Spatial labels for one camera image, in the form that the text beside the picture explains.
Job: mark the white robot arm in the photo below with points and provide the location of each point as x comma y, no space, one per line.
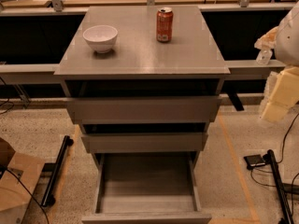
287,39

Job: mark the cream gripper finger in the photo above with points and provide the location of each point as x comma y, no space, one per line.
281,93
268,40

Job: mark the brown cardboard box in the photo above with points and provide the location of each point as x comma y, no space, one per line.
17,183

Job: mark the black bar left floor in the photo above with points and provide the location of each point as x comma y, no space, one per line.
54,169

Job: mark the clear sanitizer pump bottle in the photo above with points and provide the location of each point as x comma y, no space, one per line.
264,56

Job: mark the grey open bottom drawer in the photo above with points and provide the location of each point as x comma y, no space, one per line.
146,188

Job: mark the red coke can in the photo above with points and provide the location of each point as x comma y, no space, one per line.
164,21

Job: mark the white ceramic bowl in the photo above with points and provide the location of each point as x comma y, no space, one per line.
101,38

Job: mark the black power adapter box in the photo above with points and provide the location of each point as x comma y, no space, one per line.
254,161

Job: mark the black bar floor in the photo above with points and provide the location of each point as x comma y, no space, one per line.
54,169
286,210

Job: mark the grey metal rail frame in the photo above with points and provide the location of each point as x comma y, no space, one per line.
188,18

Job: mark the grey top drawer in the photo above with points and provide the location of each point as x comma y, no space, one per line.
142,110

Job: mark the black bar right floor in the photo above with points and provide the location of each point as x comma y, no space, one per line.
286,210

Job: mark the grey drawer cabinet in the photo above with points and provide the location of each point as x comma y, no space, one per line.
140,66

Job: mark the grey middle drawer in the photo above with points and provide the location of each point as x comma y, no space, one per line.
143,142

